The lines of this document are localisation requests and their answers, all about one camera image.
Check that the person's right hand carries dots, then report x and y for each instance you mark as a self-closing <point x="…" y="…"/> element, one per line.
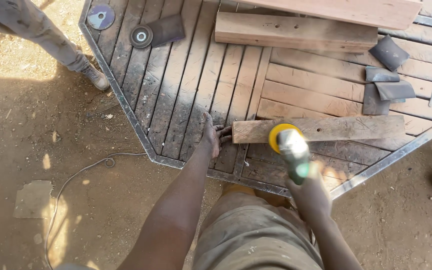
<point x="311" y="192"/>

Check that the person's left hand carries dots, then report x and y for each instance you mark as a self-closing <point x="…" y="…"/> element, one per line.
<point x="211" y="135"/>

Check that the green angle grinder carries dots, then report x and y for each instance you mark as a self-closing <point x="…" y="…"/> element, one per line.
<point x="294" y="153"/>

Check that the short wooden plank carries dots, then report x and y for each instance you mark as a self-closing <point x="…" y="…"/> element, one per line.
<point x="351" y="128"/>

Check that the octagonal wooden slat table top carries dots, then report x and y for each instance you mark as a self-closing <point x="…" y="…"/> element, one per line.
<point x="201" y="82"/>

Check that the yellow sanding disc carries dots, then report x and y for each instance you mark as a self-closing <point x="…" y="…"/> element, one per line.
<point x="276" y="133"/>

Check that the person's khaki trousers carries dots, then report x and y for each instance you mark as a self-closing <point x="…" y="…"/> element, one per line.
<point x="253" y="232"/>

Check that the dark sandpaper sheet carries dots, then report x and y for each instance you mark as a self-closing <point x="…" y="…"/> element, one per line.
<point x="167" y="30"/>

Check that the grey flap disc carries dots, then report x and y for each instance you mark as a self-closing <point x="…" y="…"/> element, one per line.
<point x="141" y="36"/>

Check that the thick wooden plank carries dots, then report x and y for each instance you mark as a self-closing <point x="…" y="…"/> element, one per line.
<point x="294" y="32"/>

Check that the purple cutting disc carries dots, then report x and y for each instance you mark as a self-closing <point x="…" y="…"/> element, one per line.
<point x="101" y="16"/>

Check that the long reddish wooden plank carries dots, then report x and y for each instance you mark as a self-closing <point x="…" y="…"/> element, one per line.
<point x="351" y="11"/>

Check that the flat cardboard scrap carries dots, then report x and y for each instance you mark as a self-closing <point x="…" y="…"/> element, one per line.
<point x="33" y="199"/>

